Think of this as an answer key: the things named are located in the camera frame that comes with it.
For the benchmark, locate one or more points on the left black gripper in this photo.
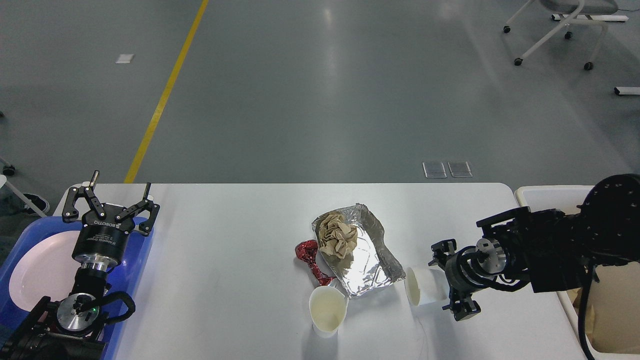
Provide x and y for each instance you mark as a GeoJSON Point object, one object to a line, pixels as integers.
{"type": "Point", "coordinates": [104, 240]}

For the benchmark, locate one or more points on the white bar behind chair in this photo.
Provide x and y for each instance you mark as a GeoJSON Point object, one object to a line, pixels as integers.
{"type": "Point", "coordinates": [594, 17]}

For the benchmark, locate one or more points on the left floor socket plate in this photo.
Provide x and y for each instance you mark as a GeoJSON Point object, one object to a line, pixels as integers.
{"type": "Point", "coordinates": [434, 170]}

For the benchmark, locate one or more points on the right floor socket plate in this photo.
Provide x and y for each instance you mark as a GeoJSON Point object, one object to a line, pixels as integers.
{"type": "Point", "coordinates": [460, 169]}

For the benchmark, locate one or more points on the blue plastic tray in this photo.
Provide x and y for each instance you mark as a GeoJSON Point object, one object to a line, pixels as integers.
{"type": "Point", "coordinates": [135, 270]}

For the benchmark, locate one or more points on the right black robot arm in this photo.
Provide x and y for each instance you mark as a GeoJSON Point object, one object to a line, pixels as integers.
{"type": "Point", "coordinates": [547, 249]}

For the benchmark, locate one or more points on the pink plate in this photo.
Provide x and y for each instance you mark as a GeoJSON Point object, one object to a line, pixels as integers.
{"type": "Point", "coordinates": [47, 269]}

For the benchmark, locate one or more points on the aluminium foil tray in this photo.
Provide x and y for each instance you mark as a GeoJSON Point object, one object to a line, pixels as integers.
{"type": "Point", "coordinates": [371, 265]}

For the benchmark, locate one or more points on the white paper cup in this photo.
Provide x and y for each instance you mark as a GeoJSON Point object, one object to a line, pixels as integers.
{"type": "Point", "coordinates": [425, 285]}

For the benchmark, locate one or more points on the white office chair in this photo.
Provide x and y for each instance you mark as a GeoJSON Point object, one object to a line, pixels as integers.
{"type": "Point", "coordinates": [574, 8]}

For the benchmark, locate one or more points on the red foil wrapper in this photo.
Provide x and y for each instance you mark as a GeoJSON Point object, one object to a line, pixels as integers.
{"type": "Point", "coordinates": [307, 251]}

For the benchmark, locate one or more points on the white floor bar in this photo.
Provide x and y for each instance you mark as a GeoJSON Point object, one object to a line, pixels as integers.
{"type": "Point", "coordinates": [627, 91]}

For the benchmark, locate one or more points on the white plastic bin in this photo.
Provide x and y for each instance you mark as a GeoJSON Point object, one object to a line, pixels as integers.
{"type": "Point", "coordinates": [615, 298]}

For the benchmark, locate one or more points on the floor socket plate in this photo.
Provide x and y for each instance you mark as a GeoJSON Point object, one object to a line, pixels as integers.
{"type": "Point", "coordinates": [460, 169]}
{"type": "Point", "coordinates": [434, 170]}

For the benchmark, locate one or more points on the person's shoe and leg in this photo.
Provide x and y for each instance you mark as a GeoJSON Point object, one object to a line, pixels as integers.
{"type": "Point", "coordinates": [10, 204]}

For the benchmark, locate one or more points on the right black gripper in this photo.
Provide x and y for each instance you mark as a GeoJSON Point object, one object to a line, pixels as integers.
{"type": "Point", "coordinates": [461, 304]}

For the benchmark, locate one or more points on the cream cup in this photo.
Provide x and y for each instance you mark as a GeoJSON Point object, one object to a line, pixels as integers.
{"type": "Point", "coordinates": [327, 306]}

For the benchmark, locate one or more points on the brown paper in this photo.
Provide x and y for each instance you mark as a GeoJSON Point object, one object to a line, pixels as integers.
{"type": "Point", "coordinates": [336, 237]}

